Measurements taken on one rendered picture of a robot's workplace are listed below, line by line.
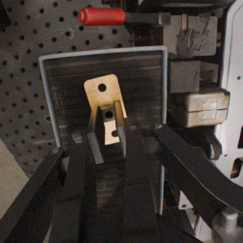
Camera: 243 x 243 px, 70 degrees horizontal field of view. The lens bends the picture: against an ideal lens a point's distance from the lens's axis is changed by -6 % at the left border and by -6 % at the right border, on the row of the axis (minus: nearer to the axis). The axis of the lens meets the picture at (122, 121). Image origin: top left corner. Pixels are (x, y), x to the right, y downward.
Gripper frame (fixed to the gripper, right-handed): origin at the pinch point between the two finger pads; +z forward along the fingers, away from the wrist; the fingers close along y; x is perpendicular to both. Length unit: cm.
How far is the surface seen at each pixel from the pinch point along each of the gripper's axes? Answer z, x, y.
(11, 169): 120, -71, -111
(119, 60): 4.3, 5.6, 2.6
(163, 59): 3.8, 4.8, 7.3
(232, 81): 20.4, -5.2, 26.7
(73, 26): 50, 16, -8
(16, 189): 120, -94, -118
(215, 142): 11.5, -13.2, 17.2
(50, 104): 3.7, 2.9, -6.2
